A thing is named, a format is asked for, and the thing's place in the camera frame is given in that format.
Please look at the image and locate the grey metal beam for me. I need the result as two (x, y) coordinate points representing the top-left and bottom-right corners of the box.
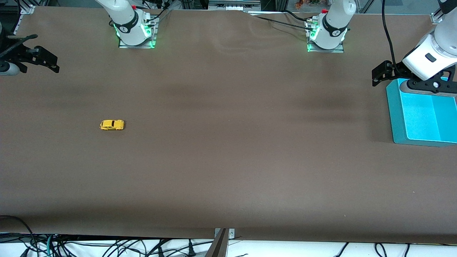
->
(204, 228), (230, 257)

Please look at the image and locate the black base cable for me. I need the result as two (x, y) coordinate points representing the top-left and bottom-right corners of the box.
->
(145, 7), (172, 25)

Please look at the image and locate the black looping cable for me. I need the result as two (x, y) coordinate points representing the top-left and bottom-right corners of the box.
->
(0, 215), (38, 250)

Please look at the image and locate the yellow beetle toy car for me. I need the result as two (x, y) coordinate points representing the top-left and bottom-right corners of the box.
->
(100, 120), (125, 131)

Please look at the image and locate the teal plastic bin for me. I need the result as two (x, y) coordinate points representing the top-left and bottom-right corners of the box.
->
(386, 76), (457, 147)

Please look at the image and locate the short curved black cable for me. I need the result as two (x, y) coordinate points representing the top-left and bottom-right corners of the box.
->
(284, 10), (312, 22)

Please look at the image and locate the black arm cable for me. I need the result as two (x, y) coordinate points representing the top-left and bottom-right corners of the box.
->
(0, 34), (39, 60)
(381, 0), (397, 67)

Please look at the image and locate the long black cable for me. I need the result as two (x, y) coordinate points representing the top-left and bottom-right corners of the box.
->
(248, 14), (313, 29)

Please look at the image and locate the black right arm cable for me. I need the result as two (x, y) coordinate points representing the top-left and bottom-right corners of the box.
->
(0, 34), (39, 60)

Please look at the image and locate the large table cover sheet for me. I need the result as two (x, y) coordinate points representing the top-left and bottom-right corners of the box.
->
(0, 5), (457, 245)

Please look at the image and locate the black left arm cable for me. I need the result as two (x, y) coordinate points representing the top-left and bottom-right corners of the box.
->
(381, 0), (397, 67)

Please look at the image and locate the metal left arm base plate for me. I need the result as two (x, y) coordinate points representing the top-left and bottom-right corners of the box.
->
(305, 18), (345, 54)

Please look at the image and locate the grey electronics box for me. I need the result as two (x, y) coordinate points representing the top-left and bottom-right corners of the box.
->
(208, 0), (262, 11)

